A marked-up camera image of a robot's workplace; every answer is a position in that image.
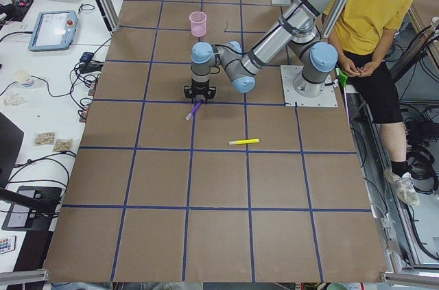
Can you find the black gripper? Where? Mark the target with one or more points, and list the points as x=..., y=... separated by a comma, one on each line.
x=199, y=88

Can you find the purple pen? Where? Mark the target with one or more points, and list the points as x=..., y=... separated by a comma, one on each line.
x=194, y=109

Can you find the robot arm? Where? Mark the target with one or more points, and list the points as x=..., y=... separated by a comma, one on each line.
x=295, y=28

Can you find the pink mesh cup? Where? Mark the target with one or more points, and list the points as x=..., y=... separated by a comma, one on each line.
x=197, y=21

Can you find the paper cup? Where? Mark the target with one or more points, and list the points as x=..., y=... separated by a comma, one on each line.
x=24, y=78

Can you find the yellow pen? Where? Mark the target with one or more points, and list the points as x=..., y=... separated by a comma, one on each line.
x=244, y=141

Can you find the brown paper table cover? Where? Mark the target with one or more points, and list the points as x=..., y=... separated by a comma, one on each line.
x=154, y=197

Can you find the snack bag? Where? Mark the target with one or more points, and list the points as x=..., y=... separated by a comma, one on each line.
x=63, y=145
x=44, y=138

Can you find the lower teach pendant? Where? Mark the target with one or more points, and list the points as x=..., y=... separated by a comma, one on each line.
x=53, y=31

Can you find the person in yellow shirt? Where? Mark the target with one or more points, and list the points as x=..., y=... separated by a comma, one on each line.
x=362, y=36

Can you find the remote control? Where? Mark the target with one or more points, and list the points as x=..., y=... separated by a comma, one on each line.
x=7, y=244

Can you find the black camera stand base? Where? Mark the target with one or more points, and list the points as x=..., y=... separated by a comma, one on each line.
x=31, y=208

